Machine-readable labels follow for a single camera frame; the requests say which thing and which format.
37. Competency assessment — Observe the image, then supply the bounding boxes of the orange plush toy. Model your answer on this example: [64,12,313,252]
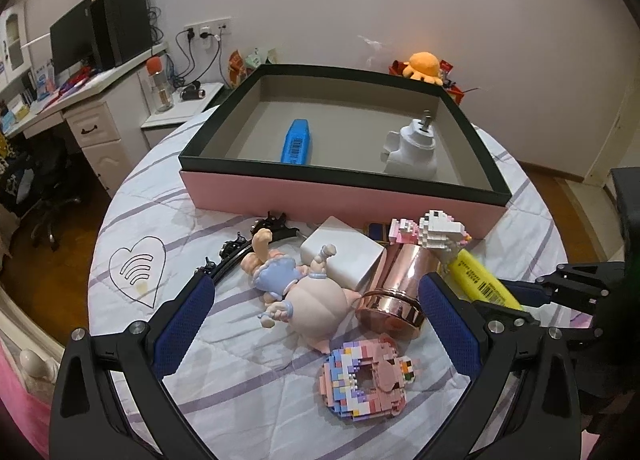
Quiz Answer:
[404,51,445,86]

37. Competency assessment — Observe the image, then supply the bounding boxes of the black office chair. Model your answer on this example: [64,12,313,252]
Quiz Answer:
[0,137,84,254]

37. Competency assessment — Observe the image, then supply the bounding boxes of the pink box with black rim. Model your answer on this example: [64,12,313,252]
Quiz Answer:
[178,63,513,241]

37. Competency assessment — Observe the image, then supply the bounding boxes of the black hair clip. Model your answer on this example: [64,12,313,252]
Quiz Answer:
[250,211,302,242]

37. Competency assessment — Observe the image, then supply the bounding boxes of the pink pig figurine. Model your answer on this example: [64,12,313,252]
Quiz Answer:
[241,229,362,355]

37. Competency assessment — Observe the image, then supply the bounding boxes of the white wall cabinet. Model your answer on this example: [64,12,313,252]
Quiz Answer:
[0,0,29,87]

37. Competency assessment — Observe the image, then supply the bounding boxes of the black power cables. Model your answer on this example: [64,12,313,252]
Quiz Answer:
[149,5,224,91]

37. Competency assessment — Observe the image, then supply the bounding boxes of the pink block figure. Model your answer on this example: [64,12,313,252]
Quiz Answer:
[389,219,424,245]

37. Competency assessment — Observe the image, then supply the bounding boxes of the white desk with drawers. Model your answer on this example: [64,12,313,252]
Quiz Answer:
[0,40,169,199]

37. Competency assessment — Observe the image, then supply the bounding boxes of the pastel block donut figure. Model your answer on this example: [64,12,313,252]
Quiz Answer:
[316,334,417,422]

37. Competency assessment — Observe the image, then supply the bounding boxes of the pink bedding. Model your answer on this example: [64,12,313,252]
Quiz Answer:
[0,340,52,460]

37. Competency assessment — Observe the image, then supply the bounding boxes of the clear bottle with orange cap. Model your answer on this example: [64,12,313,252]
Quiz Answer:
[145,57,175,114]

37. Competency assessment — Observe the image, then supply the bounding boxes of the blue barcoded case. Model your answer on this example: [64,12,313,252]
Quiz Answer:
[280,119,314,165]

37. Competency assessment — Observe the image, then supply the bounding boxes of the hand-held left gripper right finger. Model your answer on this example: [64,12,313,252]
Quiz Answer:
[417,273,584,460]

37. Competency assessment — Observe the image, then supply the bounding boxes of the white side table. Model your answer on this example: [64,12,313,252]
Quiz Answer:
[140,82,225,149]

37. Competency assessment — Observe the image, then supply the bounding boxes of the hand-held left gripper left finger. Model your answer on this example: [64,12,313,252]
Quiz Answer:
[49,270,218,460]

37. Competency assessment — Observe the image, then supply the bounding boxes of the pile of books and papers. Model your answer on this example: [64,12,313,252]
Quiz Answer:
[0,63,103,133]

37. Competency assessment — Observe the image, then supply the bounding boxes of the yellow highlighter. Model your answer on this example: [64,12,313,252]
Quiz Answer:
[446,247,524,311]

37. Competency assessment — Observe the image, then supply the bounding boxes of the small dark blue case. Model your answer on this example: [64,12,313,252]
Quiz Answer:
[364,223,392,245]

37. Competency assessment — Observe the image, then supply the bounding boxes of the red snack bag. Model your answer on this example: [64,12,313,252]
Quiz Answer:
[228,49,257,88]

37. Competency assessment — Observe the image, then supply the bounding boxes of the white bedpost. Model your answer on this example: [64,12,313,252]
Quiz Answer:
[19,347,59,382]

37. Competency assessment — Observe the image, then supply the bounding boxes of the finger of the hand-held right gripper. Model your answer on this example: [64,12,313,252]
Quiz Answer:
[492,261,627,313]
[539,307,617,347]

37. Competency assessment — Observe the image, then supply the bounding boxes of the white block figure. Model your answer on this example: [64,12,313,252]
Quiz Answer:
[419,210,472,254]

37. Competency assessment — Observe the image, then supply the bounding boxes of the rose gold cup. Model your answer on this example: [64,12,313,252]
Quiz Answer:
[355,243,442,341]

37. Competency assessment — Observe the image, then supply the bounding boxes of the white power adapter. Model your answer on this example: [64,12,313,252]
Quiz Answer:
[300,216,386,290]

